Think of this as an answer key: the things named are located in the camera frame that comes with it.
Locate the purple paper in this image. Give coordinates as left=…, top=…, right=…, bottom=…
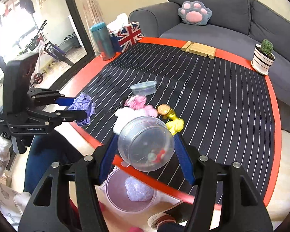
left=68, top=92, right=96, bottom=127

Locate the white square box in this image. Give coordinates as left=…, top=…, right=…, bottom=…
left=113, top=107, right=147, bottom=135

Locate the clear round plastic container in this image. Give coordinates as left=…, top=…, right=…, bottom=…
left=118, top=116, right=175, bottom=172

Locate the red table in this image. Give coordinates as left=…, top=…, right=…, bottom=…
left=43, top=37, right=283, bottom=211

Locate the black shoe right foot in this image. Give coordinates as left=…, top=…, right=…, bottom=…
left=148, top=201, right=193, bottom=229

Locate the teal thermos bottle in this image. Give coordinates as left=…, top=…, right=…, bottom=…
left=90, top=22, right=116, bottom=60

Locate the black framed mirror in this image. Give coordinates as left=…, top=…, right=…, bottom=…
left=0, top=0, right=94, bottom=89

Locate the crumpled pink paper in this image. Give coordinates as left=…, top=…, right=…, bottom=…
left=124, top=95, right=147, bottom=110

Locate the union jack tissue box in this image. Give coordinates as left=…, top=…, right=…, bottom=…
left=109, top=21, right=144, bottom=52

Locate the pink pig toy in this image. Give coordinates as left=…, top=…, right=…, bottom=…
left=143, top=105, right=158, bottom=118

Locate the clear lidded plastic tub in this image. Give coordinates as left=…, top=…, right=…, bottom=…
left=130, top=81, right=157, bottom=96

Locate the yellow elephant toy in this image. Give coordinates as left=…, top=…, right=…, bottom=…
left=165, top=114, right=184, bottom=136

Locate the orange turtle toy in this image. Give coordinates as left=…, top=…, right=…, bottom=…
left=157, top=104, right=176, bottom=120

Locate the potted cactus striped pot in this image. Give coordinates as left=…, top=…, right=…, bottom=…
left=251, top=39, right=276, bottom=75

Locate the wooden phone stand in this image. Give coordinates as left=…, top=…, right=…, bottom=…
left=181, top=41, right=216, bottom=59

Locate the paw shaped cushion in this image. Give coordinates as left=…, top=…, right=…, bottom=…
left=177, top=1, right=213, bottom=26

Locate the grey sofa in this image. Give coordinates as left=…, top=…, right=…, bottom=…
left=129, top=0, right=290, bottom=132

